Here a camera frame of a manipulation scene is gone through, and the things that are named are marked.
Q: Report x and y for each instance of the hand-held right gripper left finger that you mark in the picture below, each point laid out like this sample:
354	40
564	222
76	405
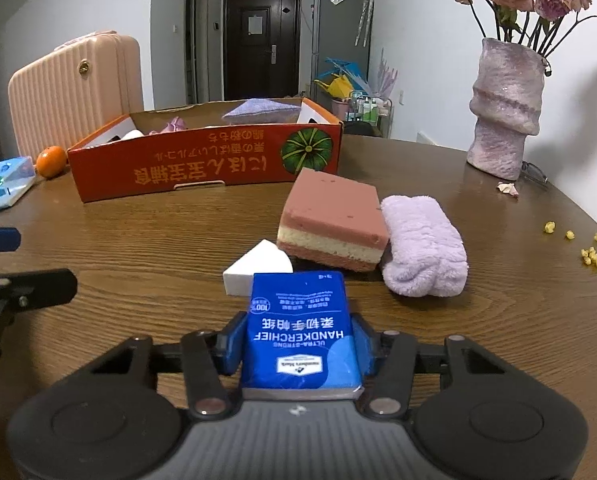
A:
232	345

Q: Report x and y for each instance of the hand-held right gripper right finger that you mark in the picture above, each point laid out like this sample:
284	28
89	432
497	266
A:
367	350

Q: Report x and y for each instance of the blue handkerchief tissue pack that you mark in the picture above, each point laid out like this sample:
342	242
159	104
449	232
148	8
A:
298	330

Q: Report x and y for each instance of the white wedge makeup sponge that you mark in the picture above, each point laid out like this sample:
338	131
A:
251	270

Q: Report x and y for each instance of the lilac fluffy towel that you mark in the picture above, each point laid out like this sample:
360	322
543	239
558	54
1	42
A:
423	245

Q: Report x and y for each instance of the pink layered sponge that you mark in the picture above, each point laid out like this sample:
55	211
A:
336	210

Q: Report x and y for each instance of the red cardboard box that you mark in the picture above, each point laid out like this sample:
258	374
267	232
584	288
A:
203	160

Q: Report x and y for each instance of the grey purple cloth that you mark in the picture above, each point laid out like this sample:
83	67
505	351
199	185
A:
263	110

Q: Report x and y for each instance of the white soft cloth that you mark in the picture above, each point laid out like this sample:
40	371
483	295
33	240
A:
131	135

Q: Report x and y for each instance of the pink soft item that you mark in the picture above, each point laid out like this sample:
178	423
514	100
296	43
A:
171	125

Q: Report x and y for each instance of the blue tissue box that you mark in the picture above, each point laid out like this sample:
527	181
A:
3	182

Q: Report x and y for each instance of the orange fruit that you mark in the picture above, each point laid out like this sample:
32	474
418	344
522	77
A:
52	161

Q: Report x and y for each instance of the pink ribbed suitcase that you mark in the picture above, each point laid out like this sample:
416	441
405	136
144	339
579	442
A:
73	95

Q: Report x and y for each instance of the fallen rose petal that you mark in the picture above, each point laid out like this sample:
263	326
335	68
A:
507	188

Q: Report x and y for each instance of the black bag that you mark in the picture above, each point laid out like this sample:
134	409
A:
358	128

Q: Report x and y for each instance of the trolley cart with bottles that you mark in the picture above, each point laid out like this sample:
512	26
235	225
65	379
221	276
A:
373	110

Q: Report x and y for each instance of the scattered yellow crumbs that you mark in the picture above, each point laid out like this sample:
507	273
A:
590	256

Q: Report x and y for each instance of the pink bucket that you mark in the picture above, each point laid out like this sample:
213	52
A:
341	108

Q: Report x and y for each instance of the black eyeglasses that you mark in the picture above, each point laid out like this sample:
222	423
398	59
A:
534	172

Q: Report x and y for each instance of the yellow watering can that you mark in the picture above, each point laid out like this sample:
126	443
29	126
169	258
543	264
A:
338	86

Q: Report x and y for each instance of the purple dried flower bunch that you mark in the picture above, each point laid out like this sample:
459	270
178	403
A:
388	76

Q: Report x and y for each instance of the pink textured vase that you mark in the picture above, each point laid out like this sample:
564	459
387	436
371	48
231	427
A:
505	110

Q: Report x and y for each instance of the dark framed side door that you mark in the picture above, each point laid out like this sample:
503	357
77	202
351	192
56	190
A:
193	40

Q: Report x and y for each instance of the blue folding stool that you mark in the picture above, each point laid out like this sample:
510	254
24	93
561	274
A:
346	66

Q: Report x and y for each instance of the dark brown entrance door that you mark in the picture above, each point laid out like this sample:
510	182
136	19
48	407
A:
261	60

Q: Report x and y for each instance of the grey refrigerator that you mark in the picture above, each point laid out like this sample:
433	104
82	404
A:
341	35

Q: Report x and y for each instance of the white paper notice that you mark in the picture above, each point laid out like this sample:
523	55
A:
256	25

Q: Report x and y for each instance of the folded clear umbrella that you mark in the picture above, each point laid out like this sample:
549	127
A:
364	15

